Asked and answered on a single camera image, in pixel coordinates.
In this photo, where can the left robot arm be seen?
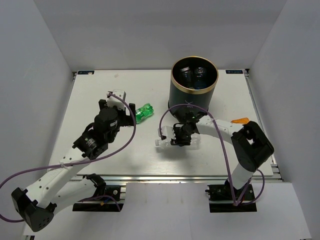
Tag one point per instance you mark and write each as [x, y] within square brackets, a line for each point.
[38, 203]

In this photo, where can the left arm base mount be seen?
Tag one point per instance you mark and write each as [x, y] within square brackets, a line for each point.
[112, 201]

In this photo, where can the dark bin with gold rim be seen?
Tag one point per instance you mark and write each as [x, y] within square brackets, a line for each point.
[194, 100]

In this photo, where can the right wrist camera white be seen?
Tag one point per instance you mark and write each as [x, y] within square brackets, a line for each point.
[166, 132]

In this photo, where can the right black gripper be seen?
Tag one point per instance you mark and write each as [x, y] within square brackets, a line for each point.
[178, 141]

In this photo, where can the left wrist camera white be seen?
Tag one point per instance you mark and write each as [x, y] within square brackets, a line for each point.
[115, 99]

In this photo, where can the clear bottle blue label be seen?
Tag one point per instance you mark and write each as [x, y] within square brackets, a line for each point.
[168, 143]
[200, 78]

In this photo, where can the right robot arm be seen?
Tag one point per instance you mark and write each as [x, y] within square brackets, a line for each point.
[251, 146]

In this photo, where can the left blue table sticker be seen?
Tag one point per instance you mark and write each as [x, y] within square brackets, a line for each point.
[85, 72]

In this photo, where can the right blue table sticker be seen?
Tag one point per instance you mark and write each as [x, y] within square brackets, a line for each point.
[234, 71]

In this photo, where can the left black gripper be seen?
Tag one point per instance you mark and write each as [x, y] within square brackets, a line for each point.
[127, 120]

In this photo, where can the crushed green plastic bottle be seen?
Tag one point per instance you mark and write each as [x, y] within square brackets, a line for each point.
[143, 112]

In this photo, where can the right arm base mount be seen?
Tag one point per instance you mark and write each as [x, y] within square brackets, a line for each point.
[220, 200]

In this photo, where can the orange object on table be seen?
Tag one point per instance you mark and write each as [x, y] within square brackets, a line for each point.
[242, 121]

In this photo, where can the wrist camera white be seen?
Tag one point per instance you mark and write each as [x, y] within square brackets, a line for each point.
[166, 132]
[115, 99]

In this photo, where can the blue table sticker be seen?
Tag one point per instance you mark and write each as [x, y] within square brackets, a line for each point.
[85, 72]
[234, 71]

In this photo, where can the clear bottle green white label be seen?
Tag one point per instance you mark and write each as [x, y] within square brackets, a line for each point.
[185, 77]

